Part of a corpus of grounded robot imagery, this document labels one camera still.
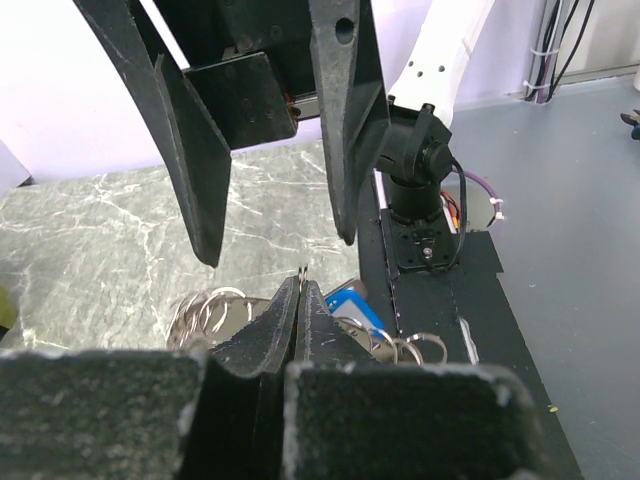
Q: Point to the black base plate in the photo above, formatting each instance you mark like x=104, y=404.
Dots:
x=466, y=308

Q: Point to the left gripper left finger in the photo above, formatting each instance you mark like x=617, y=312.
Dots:
x=201, y=413

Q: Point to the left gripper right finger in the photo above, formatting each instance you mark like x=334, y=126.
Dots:
x=348, y=416

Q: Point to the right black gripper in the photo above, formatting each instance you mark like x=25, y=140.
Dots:
x=249, y=60

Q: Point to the olive green plastic bin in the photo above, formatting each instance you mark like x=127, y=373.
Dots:
x=8, y=311

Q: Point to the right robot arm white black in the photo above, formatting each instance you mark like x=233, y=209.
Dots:
x=416, y=152

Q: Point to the metal keyring disc with rings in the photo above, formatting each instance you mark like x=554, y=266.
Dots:
x=212, y=316

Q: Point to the blue tag key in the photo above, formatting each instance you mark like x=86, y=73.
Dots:
x=347, y=303

